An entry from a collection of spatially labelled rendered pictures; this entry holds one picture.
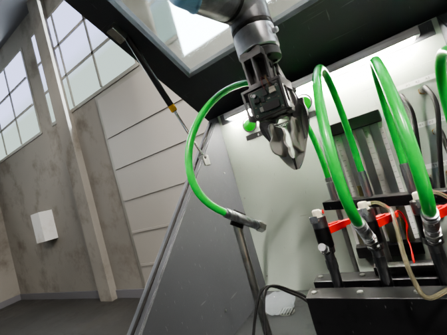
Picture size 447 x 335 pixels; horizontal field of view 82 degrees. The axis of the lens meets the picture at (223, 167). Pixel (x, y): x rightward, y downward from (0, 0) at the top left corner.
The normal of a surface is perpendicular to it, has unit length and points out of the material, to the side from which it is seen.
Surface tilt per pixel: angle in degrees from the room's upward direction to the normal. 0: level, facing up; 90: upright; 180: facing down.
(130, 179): 90
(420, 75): 90
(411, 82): 90
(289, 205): 90
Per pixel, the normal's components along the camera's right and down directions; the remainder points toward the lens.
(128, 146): -0.50, 0.09
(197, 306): 0.81, -0.26
